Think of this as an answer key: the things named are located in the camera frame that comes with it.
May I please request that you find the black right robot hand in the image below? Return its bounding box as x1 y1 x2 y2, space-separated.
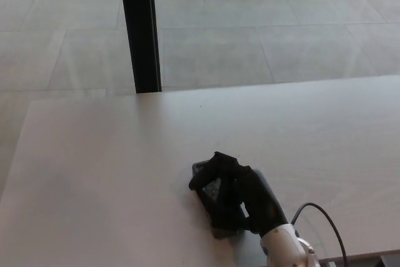
188 151 290 237

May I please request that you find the dark grey whiteboard eraser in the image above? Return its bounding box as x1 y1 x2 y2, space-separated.
191 159 246 239

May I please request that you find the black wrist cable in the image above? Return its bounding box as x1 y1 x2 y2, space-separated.
291 202 348 267

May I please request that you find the black vertical window frame post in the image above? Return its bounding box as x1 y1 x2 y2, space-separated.
117 0 163 94

